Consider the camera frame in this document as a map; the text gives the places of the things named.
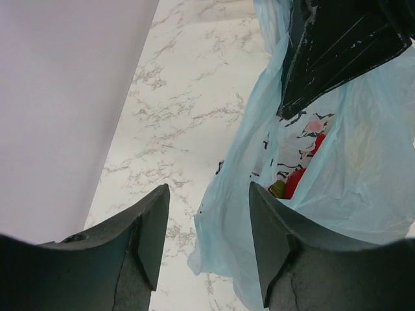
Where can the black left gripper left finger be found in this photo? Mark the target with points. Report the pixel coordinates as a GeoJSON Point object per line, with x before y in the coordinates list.
{"type": "Point", "coordinates": [114, 265]}

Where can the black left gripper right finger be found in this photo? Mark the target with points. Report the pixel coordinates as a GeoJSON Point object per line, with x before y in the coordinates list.
{"type": "Point", "coordinates": [305, 266]}

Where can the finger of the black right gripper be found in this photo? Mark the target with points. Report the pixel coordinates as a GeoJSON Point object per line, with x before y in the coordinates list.
{"type": "Point", "coordinates": [334, 42]}

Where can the green fake mango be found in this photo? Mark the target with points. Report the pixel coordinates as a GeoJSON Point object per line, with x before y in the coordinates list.
{"type": "Point", "coordinates": [277, 189]}

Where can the red fake apple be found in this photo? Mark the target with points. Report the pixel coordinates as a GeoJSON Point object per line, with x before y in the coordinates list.
{"type": "Point", "coordinates": [292, 183]}

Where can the small red fake fruit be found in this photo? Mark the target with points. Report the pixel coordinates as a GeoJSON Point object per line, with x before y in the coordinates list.
{"type": "Point", "coordinates": [319, 139]}

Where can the light blue plastic bag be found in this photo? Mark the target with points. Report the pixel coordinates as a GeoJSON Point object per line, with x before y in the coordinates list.
{"type": "Point", "coordinates": [359, 183]}

